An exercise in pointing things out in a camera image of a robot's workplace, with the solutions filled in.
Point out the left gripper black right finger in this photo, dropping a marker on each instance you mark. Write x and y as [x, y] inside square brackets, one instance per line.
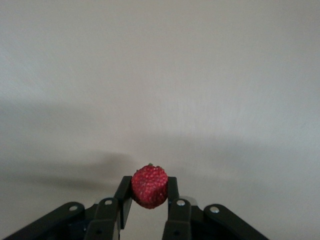
[180, 220]

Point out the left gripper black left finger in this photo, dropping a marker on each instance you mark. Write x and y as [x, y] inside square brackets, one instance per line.
[105, 220]

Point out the red toy strawberry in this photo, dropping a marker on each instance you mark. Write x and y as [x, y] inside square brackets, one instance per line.
[149, 186]

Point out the brown table cover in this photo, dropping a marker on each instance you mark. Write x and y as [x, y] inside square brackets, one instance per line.
[160, 62]

